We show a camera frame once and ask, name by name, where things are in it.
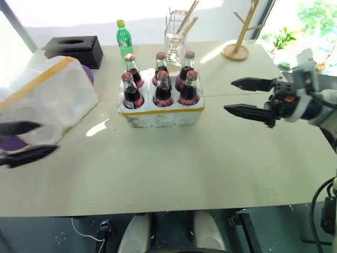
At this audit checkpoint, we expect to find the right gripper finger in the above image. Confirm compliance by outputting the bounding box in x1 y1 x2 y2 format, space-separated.
223 104 280 129
231 77 275 93

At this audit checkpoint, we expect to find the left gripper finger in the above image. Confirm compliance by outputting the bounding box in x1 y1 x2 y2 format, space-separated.
0 121 43 138
0 144 59 169

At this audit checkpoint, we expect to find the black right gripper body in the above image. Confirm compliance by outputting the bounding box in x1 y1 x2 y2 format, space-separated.
264 78 301 121

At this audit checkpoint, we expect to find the white taped foam box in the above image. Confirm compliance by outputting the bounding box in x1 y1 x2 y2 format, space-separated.
0 55 100 154

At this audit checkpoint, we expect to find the glass cola bottle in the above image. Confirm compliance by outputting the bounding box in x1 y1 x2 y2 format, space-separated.
123 53 145 89
153 70 173 107
174 51 196 92
177 69 200 106
152 51 170 86
121 72 145 110

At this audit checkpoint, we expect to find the white foam crate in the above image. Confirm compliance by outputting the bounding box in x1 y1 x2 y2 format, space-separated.
117 67 205 129

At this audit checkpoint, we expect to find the black tissue box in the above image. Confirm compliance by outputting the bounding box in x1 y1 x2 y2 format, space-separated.
42 35 104 70

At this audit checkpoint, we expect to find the wooden mug tree stand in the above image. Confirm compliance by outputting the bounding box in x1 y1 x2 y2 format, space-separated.
221 0 265 62

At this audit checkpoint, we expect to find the green potted plant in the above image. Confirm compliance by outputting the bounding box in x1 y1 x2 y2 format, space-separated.
272 27 298 51

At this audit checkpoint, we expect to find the wooden chopstick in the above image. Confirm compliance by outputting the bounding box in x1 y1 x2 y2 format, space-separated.
181 0 200 35
183 16 199 34

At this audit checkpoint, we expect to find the purple round plate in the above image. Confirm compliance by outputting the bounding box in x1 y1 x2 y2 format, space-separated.
0 64 95 154

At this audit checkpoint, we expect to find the white rounded robot leg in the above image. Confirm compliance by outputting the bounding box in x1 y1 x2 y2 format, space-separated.
193 210 228 253
116 212 156 253

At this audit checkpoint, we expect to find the green plastic soda bottle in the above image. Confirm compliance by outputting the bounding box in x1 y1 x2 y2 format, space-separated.
116 19 134 64

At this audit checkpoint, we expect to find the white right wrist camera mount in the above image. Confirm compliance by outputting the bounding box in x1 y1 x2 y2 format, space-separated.
285 48 321 123

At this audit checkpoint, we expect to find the clear wire utensil holder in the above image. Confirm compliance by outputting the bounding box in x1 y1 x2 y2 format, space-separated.
164 9 189 67

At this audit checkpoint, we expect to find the thin white floor cable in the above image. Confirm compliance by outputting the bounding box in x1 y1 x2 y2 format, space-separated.
71 217 106 242

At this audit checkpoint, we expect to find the black table leg frame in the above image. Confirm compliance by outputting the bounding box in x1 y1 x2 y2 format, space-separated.
96 219 113 253
227 210 264 253

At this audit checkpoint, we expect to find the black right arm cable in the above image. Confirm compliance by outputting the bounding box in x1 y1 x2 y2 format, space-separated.
310 177 337 253

